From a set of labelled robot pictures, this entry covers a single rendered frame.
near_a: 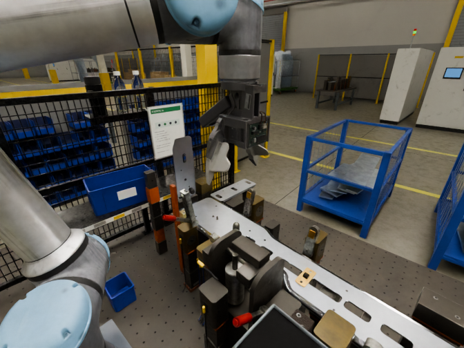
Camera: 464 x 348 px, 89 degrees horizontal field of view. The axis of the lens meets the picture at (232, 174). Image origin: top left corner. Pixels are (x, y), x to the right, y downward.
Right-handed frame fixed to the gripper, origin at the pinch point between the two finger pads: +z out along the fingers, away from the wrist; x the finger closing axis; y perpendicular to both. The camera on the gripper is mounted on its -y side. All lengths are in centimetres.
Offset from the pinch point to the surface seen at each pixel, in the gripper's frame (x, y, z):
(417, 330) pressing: 31, 42, 44
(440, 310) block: 39, 45, 41
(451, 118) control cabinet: 806, -11, 110
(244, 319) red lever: -8.5, 12.6, 29.2
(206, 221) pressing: 20, -38, 44
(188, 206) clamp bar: 8.6, -33.8, 28.4
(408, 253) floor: 209, 30, 144
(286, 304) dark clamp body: 6.1, 14.7, 36.0
